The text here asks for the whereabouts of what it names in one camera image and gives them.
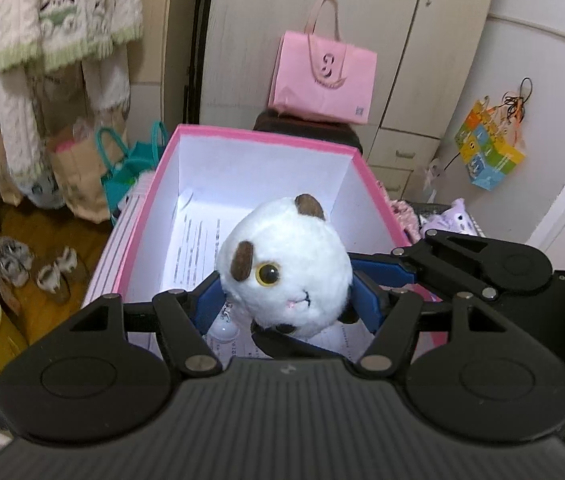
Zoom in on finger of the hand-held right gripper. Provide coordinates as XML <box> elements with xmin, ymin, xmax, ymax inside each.
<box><xmin>350</xmin><ymin>229</ymin><xmax>509</xmax><ymax>303</ymax></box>

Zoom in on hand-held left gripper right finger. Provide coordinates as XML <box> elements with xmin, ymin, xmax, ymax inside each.
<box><xmin>351</xmin><ymin>270</ymin><xmax>504</xmax><ymax>379</ymax></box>

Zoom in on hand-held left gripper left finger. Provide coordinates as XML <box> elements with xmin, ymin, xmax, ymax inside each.
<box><xmin>70</xmin><ymin>272</ymin><xmax>228</xmax><ymax>377</ymax></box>

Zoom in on white plush toy brown ears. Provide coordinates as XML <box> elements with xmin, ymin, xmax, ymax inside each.
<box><xmin>214</xmin><ymin>193</ymin><xmax>359</xmax><ymax>357</ymax></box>

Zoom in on pink cardboard box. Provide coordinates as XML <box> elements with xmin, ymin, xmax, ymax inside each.
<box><xmin>82</xmin><ymin>124</ymin><xmax>451</xmax><ymax>361</ymax></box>

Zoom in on printed paper sheet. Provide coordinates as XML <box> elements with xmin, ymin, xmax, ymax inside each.
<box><xmin>170</xmin><ymin>204</ymin><xmax>237</xmax><ymax>307</ymax></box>

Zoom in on pink knitted item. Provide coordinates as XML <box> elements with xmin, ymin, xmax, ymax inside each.
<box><xmin>387</xmin><ymin>199</ymin><xmax>421</xmax><ymax>242</ymax></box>

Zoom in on purple plush toy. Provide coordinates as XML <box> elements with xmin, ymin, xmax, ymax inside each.
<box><xmin>420</xmin><ymin>197</ymin><xmax>487</xmax><ymax>239</ymax></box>

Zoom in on colourful gift bag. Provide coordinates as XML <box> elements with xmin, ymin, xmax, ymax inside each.
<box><xmin>454</xmin><ymin>95</ymin><xmax>527</xmax><ymax>192</ymax></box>

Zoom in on pair of sandals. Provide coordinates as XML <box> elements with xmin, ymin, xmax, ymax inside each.
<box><xmin>36</xmin><ymin>246</ymin><xmax>92</xmax><ymax>306</ymax></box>

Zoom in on black suitcase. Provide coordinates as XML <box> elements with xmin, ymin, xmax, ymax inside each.
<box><xmin>254</xmin><ymin>109</ymin><xmax>365</xmax><ymax>157</ymax></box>

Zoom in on brown paper bag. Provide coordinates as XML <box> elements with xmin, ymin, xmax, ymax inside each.
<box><xmin>46</xmin><ymin>125</ymin><xmax>114</xmax><ymax>224</ymax></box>

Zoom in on pink tote bag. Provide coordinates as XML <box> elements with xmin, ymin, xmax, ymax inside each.
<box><xmin>268</xmin><ymin>0</ymin><xmax>378</xmax><ymax>126</ymax></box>

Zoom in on grey fluffy slipper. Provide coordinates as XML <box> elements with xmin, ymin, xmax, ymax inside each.
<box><xmin>0</xmin><ymin>237</ymin><xmax>34</xmax><ymax>287</ymax></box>

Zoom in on pale wooden wardrobe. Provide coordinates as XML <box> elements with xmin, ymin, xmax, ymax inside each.
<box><xmin>202</xmin><ymin>0</ymin><xmax>501</xmax><ymax>202</ymax></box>

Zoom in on cream knit cardigan green trim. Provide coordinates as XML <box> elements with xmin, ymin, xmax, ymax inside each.
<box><xmin>0</xmin><ymin>0</ymin><xmax>144</xmax><ymax>183</ymax></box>

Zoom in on teal handle bag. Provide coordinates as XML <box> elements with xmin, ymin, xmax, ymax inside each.
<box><xmin>95</xmin><ymin>121</ymin><xmax>170</xmax><ymax>222</ymax></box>

